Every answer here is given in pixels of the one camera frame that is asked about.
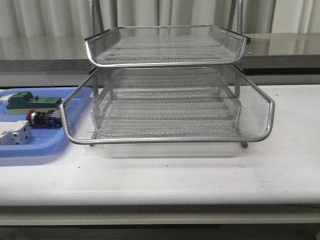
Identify red emergency stop button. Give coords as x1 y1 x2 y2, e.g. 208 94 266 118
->
26 109 63 129

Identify grey stone counter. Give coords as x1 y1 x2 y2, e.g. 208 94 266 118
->
0 33 320 89

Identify green terminal block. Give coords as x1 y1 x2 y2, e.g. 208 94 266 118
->
6 91 62 115

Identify white circuit breaker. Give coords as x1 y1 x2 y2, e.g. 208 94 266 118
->
0 120 32 146

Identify white curtain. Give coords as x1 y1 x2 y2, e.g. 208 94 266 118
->
0 0 320 37

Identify silver wire rack frame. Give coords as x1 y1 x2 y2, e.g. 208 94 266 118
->
88 0 249 149

